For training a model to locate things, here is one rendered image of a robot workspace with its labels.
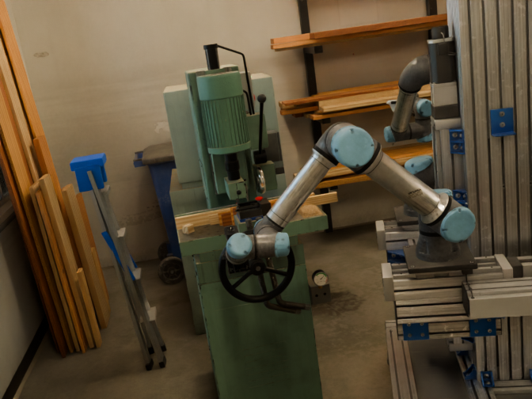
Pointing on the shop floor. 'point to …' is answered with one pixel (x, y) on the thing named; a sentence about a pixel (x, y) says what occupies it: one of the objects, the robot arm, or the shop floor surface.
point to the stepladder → (120, 255)
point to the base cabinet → (261, 341)
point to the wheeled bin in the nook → (174, 262)
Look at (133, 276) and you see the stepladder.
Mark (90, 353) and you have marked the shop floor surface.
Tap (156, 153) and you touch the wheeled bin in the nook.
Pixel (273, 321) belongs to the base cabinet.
